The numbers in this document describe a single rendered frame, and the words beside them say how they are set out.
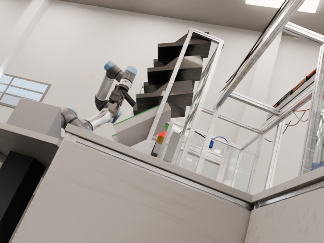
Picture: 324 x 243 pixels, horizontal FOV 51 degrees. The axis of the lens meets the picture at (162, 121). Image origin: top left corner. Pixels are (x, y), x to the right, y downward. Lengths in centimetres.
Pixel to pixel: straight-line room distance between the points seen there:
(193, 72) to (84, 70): 553
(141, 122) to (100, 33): 621
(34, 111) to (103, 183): 101
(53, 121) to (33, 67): 575
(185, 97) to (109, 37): 597
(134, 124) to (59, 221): 59
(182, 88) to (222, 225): 70
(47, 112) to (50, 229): 100
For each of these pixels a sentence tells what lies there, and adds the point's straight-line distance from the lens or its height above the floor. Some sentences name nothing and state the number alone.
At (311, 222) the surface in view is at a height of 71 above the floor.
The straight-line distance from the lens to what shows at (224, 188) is 128.
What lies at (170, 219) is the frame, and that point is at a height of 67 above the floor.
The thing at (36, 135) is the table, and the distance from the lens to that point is 157.
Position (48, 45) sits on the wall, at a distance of 797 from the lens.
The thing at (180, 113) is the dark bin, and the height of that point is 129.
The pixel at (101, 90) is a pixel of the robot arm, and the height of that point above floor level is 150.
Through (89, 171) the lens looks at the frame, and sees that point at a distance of 122.
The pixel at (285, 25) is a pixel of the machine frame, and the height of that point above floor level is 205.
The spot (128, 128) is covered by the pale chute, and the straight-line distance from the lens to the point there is 155.
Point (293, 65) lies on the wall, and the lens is 684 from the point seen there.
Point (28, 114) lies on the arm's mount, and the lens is 212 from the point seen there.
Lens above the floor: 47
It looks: 24 degrees up
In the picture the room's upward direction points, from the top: 21 degrees clockwise
